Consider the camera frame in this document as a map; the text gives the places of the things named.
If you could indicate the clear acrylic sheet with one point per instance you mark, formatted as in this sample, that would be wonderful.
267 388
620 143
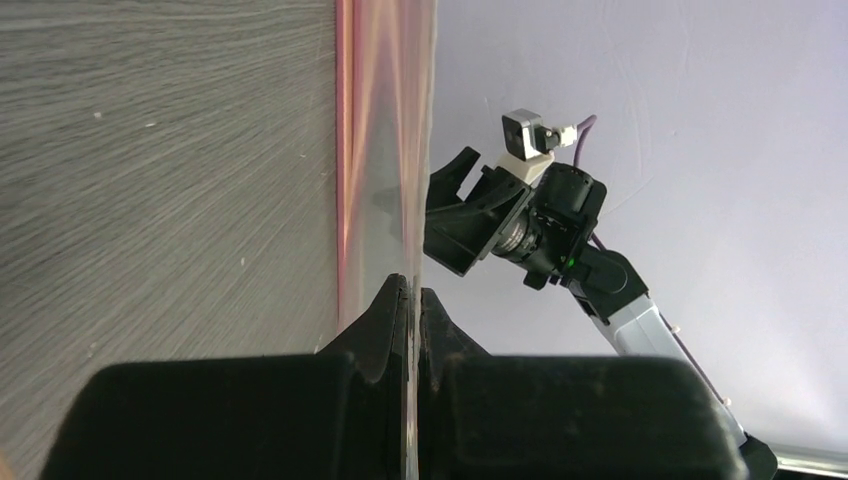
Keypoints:
397 166

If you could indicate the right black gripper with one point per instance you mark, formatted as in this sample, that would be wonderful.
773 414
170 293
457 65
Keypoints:
459 232

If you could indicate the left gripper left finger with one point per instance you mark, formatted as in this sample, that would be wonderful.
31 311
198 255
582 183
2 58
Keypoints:
333 414

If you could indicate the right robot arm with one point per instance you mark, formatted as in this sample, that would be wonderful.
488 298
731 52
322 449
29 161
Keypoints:
541 215

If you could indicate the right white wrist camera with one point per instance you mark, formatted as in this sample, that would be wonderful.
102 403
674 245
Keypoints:
530 144

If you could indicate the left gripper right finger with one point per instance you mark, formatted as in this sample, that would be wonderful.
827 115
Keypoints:
554 417

